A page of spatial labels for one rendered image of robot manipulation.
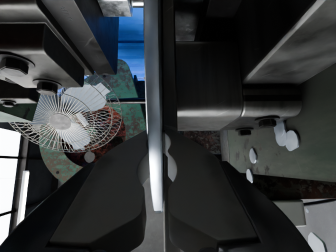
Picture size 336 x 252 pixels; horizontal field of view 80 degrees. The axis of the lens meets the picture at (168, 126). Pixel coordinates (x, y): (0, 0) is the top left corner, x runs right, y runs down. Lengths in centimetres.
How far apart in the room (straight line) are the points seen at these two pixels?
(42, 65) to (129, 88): 142
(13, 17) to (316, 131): 30
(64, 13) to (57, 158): 154
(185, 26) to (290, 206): 40
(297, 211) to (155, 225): 666
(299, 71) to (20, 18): 26
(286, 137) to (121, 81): 153
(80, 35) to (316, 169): 28
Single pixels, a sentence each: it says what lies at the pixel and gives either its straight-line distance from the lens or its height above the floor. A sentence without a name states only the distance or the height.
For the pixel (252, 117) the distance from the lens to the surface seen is 21.
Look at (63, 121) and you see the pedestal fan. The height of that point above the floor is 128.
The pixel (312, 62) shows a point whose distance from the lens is 19.
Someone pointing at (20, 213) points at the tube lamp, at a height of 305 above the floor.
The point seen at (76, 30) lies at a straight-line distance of 27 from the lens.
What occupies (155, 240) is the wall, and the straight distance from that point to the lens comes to 721.
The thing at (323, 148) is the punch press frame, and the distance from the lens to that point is 22.
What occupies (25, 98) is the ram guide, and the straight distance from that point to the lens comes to 39.
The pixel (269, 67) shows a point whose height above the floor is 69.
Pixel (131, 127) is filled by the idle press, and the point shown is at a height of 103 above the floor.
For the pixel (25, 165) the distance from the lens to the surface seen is 602.
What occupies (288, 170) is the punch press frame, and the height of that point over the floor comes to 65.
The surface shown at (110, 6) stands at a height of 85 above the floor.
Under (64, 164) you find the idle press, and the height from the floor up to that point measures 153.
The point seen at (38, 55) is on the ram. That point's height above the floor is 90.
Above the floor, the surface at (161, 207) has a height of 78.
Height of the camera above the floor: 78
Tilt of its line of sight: 1 degrees down
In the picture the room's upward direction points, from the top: 91 degrees counter-clockwise
